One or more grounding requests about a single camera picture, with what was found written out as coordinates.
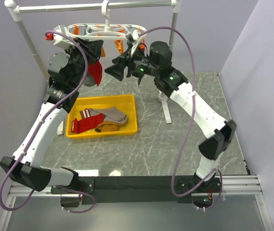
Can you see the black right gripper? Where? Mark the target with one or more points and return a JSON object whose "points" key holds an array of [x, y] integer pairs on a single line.
{"points": [[117, 70]]}

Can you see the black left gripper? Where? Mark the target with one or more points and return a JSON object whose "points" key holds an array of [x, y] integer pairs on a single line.
{"points": [[92, 49]]}

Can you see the red penguin sock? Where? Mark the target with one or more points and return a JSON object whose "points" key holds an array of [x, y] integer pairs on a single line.
{"points": [[96, 72]]}

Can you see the white clip hanger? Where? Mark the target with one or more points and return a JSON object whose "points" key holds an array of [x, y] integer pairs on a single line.
{"points": [[106, 31]]}

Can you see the red sock with stripes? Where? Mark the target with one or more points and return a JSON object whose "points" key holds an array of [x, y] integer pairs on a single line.
{"points": [[80, 126]]}

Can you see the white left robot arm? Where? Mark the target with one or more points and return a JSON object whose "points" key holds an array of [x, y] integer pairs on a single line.
{"points": [[66, 70]]}

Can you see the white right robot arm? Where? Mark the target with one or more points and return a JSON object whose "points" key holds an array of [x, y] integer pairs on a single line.
{"points": [[218, 131]]}

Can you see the yellow plastic bin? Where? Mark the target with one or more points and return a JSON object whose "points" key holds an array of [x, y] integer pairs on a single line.
{"points": [[124, 103]]}

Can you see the brown striped grey sock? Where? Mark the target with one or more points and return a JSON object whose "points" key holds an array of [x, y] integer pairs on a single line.
{"points": [[110, 115]]}

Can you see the mustard yellow sock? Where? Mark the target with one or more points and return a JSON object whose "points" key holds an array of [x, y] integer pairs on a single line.
{"points": [[106, 128]]}

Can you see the white and silver drying rack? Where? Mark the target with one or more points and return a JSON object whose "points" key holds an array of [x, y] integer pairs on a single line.
{"points": [[16, 11]]}

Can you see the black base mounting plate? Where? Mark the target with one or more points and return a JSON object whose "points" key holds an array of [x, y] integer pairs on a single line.
{"points": [[123, 189]]}

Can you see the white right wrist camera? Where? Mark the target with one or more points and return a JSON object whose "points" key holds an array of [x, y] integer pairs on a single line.
{"points": [[134, 39]]}

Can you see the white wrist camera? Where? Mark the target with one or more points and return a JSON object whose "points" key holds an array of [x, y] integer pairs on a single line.
{"points": [[62, 41], [134, 39]]}

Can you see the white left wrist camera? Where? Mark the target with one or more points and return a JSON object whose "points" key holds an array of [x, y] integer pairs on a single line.
{"points": [[62, 41]]}

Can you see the aluminium rail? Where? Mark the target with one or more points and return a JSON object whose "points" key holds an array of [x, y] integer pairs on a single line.
{"points": [[232, 185]]}

